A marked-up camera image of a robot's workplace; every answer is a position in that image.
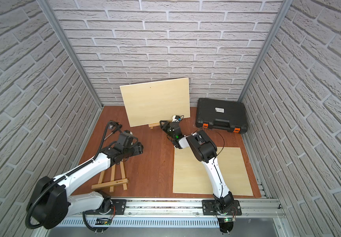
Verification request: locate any light plywood board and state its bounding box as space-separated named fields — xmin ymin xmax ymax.
xmin=173 ymin=147 xmax=253 ymax=196
xmin=120 ymin=78 xmax=190 ymax=127

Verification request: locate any small wooden easel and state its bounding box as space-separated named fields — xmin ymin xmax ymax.
xmin=148 ymin=122 xmax=160 ymax=129
xmin=91 ymin=162 xmax=129 ymax=193

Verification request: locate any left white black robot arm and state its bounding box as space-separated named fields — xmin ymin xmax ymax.
xmin=25 ymin=130 xmax=144 ymax=229

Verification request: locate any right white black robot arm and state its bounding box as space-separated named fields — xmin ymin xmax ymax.
xmin=160 ymin=120 xmax=234 ymax=215

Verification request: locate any small black clamp part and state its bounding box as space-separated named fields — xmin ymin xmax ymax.
xmin=108 ymin=120 xmax=121 ymax=130

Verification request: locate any black plastic tool case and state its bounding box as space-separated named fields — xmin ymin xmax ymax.
xmin=195 ymin=98 xmax=248 ymax=134

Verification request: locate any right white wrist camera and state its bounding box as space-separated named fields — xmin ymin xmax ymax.
xmin=172 ymin=115 xmax=184 ymax=122

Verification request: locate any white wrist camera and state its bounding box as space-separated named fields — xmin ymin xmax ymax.
xmin=131 ymin=136 xmax=138 ymax=144
xmin=172 ymin=115 xmax=184 ymax=122

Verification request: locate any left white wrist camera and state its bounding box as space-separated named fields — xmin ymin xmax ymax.
xmin=131 ymin=136 xmax=138 ymax=144

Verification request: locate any black handled screwdriver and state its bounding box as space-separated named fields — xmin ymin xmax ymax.
xmin=104 ymin=130 xmax=118 ymax=141

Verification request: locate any right thin black cable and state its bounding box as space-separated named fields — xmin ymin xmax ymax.
xmin=196 ymin=128 xmax=226 ymax=156

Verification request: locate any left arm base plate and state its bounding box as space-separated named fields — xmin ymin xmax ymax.
xmin=85 ymin=199 xmax=127 ymax=216

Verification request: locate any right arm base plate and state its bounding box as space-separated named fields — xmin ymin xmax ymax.
xmin=202 ymin=199 xmax=242 ymax=217

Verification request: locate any left black corrugated cable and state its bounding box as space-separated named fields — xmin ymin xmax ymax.
xmin=25 ymin=120 xmax=123 ymax=230

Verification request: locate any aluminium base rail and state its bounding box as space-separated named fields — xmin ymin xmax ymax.
xmin=61 ymin=197 xmax=286 ymax=220

